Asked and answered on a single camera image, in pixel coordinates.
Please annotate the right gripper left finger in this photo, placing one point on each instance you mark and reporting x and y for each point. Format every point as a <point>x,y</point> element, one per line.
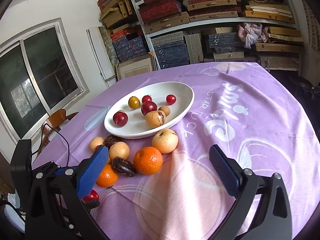
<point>87,173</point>

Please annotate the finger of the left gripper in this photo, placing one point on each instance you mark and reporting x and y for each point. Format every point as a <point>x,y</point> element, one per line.
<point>92,204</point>

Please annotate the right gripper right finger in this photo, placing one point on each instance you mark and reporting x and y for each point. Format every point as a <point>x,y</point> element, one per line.
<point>272,218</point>

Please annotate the large orange mandarin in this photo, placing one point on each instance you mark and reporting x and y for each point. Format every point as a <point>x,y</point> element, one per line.
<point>108,177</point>
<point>148,160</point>

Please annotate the dark passion fruit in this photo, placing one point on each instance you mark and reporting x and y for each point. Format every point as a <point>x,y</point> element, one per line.
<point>123,167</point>

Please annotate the red cherry tomato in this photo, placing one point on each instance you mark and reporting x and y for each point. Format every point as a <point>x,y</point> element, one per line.
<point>171,99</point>
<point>93,195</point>
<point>97,147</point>
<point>146,98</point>

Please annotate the round tan pear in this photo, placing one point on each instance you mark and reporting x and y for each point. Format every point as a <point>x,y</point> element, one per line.
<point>119,149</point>

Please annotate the small tan fruit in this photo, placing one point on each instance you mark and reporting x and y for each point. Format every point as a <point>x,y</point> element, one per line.
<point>96,141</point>

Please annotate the dark mangosteen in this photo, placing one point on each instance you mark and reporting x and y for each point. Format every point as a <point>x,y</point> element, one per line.
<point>111,140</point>

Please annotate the large tan pear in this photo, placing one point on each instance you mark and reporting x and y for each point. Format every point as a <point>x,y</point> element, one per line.
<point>165,141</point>

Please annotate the yellow cherry tomato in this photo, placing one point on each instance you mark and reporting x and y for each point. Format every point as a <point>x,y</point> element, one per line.
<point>134,102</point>

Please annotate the dark red plum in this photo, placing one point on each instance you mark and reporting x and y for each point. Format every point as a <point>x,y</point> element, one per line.
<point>120,119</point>
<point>148,107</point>

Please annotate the wooden chair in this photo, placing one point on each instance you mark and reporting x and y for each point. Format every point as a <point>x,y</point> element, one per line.
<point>52,124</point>

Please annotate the white oval plate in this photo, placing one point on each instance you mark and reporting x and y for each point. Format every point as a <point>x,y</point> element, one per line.
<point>136,126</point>

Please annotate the purple tablecloth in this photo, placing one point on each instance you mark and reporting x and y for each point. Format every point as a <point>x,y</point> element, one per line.
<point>240,107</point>

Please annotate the small brown longan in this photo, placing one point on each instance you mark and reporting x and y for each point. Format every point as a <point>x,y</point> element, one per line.
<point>165,109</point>

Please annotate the framed picture leaning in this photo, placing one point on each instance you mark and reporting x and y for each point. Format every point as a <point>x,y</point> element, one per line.
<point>136,66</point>

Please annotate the stack of blue boxes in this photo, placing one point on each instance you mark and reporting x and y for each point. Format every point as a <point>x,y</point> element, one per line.
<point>129,49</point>

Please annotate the pink crumpled plastic bag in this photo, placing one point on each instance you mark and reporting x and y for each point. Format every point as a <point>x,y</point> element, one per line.
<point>252,33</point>

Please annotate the metal shelving unit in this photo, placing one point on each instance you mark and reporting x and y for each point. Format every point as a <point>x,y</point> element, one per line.
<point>196,31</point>

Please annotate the window with white frame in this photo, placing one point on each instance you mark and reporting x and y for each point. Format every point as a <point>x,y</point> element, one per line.
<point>39,75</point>

